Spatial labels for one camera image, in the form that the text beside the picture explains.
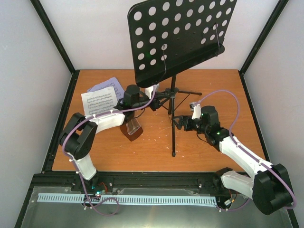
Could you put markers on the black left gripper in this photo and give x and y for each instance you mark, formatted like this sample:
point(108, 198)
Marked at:
point(156, 102)

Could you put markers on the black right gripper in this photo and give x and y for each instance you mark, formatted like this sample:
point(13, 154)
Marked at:
point(182, 118)

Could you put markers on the clear plastic metronome cover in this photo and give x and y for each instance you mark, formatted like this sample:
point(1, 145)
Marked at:
point(132, 126)

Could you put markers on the brown wooden metronome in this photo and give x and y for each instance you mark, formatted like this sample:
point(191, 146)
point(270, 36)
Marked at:
point(131, 137)

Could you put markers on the white sheet music paper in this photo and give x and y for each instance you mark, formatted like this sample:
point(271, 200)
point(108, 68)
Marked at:
point(99, 101)

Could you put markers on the black music stand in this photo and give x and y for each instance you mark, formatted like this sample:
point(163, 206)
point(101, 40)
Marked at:
point(170, 36)

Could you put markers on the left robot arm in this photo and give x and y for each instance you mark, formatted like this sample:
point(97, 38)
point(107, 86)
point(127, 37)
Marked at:
point(78, 135)

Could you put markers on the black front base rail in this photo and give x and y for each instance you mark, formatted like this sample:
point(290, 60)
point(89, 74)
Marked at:
point(198, 182)

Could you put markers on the black frame post left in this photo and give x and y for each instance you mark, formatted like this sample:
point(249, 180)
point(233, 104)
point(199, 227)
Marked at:
point(52, 33)

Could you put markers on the black frame post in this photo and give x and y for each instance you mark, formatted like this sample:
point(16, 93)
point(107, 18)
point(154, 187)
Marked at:
point(278, 9)
point(52, 33)

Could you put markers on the black frame post right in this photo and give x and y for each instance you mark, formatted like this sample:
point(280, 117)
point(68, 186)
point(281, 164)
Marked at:
point(278, 9)

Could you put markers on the light blue cable duct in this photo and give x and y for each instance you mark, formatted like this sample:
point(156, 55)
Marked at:
point(134, 200)

